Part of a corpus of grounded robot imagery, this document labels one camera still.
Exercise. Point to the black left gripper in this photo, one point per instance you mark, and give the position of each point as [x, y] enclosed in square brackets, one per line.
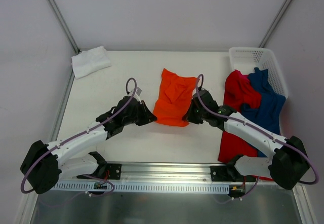
[141, 112]

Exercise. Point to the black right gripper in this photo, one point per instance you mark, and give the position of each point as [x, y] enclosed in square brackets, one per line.
[196, 111]

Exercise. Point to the orange t shirt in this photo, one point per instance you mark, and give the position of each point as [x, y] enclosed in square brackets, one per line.
[174, 99]

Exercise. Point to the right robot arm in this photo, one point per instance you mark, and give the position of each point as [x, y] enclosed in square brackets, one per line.
[285, 160]

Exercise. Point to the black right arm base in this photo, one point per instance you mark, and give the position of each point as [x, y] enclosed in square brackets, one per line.
[223, 173]

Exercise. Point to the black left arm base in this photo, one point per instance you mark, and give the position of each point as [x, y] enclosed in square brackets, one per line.
[114, 170]

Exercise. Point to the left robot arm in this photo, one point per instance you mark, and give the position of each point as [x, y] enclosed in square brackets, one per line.
[47, 163]

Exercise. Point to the red t shirt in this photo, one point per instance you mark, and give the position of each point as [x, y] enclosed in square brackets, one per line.
[237, 92]

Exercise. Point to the magenta garment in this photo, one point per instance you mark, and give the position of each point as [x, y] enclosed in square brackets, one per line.
[245, 77]

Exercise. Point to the white plastic basket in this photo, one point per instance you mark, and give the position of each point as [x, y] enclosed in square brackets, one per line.
[245, 59]

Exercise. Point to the blue t shirt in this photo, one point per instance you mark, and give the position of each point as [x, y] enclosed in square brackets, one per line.
[267, 114]

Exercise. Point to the white folded t shirt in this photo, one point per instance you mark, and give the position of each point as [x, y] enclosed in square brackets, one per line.
[90, 61]

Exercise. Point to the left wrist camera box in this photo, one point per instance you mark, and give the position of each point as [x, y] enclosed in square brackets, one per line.
[135, 93]

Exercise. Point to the aluminium mounting rail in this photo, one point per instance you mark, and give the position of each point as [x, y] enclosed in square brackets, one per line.
[166, 172]

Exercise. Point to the white slotted cable duct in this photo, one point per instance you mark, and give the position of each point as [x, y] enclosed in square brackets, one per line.
[142, 187]

